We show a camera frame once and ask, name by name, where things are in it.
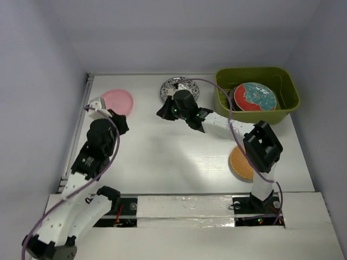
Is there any pink plastic plate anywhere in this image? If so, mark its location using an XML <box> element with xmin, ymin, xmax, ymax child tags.
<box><xmin>101</xmin><ymin>89</ymin><xmax>133</xmax><ymax>116</ymax></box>

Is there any blue floral white plate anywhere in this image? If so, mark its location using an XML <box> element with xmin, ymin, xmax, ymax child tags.
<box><xmin>159</xmin><ymin>77</ymin><xmax>200</xmax><ymax>102</ymax></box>

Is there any dark teal glazed plate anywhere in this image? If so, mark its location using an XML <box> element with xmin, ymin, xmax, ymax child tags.
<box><xmin>229</xmin><ymin>87</ymin><xmax>240</xmax><ymax>111</ymax></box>

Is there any red teal flower plate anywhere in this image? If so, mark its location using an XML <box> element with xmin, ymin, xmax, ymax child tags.
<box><xmin>235</xmin><ymin>82</ymin><xmax>277</xmax><ymax>111</ymax></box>

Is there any orange woven round plate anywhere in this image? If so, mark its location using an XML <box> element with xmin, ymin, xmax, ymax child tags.
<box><xmin>229</xmin><ymin>146</ymin><xmax>254</xmax><ymax>183</ymax></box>

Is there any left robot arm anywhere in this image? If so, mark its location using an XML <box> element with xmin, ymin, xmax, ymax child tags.
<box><xmin>21</xmin><ymin>107</ymin><xmax>129</xmax><ymax>259</ymax></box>

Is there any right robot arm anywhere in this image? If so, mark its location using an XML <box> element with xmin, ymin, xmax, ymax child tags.
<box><xmin>157</xmin><ymin>90</ymin><xmax>283</xmax><ymax>212</ymax></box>

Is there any green plastic bin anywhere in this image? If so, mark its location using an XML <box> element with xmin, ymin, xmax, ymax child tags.
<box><xmin>215</xmin><ymin>67</ymin><xmax>300</xmax><ymax>125</ymax></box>

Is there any silver foil covered bar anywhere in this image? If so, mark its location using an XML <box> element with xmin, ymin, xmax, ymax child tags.
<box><xmin>136</xmin><ymin>195</ymin><xmax>235</xmax><ymax>228</ymax></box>

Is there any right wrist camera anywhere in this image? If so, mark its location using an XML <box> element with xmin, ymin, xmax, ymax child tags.
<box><xmin>173</xmin><ymin>83</ymin><xmax>188</xmax><ymax>93</ymax></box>

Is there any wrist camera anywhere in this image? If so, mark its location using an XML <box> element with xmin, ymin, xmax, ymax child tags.
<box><xmin>173</xmin><ymin>83</ymin><xmax>188</xmax><ymax>93</ymax></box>
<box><xmin>87</xmin><ymin>97</ymin><xmax>110</xmax><ymax>120</ymax></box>

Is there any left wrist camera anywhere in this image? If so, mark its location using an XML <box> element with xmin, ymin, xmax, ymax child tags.
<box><xmin>87</xmin><ymin>97</ymin><xmax>110</xmax><ymax>120</ymax></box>

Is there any aluminium table edge rail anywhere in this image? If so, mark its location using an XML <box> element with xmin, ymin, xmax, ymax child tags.
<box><xmin>56</xmin><ymin>73</ymin><xmax>95</xmax><ymax>194</ymax></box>

